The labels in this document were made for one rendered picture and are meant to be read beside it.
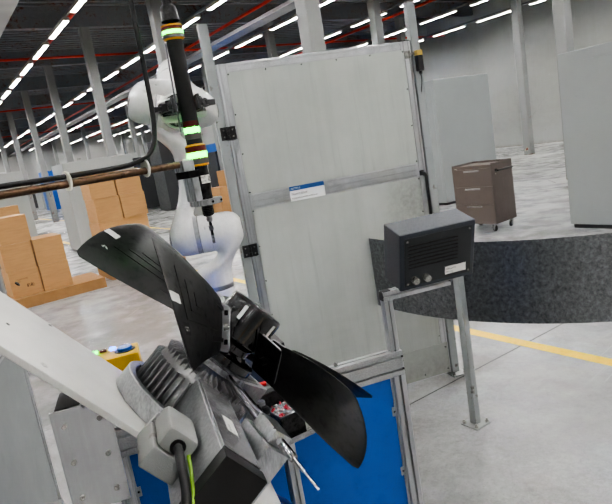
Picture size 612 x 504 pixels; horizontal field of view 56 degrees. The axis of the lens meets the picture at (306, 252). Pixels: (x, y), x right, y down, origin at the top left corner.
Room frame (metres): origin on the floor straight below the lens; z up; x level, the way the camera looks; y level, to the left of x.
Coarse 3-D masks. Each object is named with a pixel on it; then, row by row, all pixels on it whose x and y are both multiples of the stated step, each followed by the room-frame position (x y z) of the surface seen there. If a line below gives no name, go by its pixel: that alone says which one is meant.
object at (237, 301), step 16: (240, 304) 1.11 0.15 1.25; (256, 304) 1.21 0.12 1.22; (240, 320) 1.10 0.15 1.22; (256, 320) 1.10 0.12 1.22; (272, 320) 1.11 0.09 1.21; (240, 336) 1.09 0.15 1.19; (256, 336) 1.10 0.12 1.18; (224, 352) 1.08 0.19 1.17; (240, 352) 1.10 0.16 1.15; (240, 368) 1.08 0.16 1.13
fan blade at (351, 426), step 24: (288, 360) 1.04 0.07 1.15; (288, 384) 1.05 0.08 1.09; (312, 384) 0.99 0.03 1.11; (336, 384) 0.91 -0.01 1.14; (312, 408) 1.01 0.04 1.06; (336, 408) 0.95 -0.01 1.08; (360, 408) 0.87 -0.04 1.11; (336, 432) 0.97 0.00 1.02; (360, 432) 0.91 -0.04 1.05; (360, 456) 0.94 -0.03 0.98
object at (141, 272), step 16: (128, 224) 1.28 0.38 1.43; (96, 240) 1.17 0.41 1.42; (112, 240) 1.19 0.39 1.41; (128, 240) 1.21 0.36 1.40; (144, 240) 1.24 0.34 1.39; (80, 256) 1.11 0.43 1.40; (96, 256) 1.13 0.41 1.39; (112, 256) 1.15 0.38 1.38; (128, 256) 1.17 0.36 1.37; (144, 256) 1.19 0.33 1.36; (112, 272) 1.12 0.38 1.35; (128, 272) 1.14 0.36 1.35; (144, 272) 1.16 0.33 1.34; (160, 272) 1.17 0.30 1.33; (144, 288) 1.13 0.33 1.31; (160, 288) 1.14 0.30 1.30
